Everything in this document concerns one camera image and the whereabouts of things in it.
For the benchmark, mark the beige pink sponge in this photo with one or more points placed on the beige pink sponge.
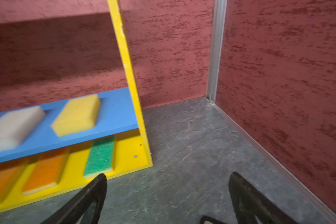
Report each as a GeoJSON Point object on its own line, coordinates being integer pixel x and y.
{"type": "Point", "coordinates": [16, 126]}

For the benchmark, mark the large yellow sponge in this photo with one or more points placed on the large yellow sponge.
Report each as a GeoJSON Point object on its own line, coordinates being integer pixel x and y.
{"type": "Point", "coordinates": [78, 115]}

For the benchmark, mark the yellow shelf unit pink blue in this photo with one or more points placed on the yellow shelf unit pink blue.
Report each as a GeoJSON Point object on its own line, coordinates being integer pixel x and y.
{"type": "Point", "coordinates": [50, 55]}

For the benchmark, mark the orange sponge yellow base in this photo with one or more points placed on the orange sponge yellow base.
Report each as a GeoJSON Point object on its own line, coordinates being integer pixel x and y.
{"type": "Point", "coordinates": [10, 171]}
{"type": "Point", "coordinates": [47, 171]}

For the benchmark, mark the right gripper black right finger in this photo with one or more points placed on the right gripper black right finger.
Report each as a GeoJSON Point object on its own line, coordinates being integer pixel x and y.
{"type": "Point", "coordinates": [251, 206]}

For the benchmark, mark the green scrub sponge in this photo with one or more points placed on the green scrub sponge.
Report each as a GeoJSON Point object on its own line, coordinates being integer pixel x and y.
{"type": "Point", "coordinates": [101, 157]}

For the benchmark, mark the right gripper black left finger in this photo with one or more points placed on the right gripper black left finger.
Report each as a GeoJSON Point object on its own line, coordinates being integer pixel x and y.
{"type": "Point", "coordinates": [85, 207]}

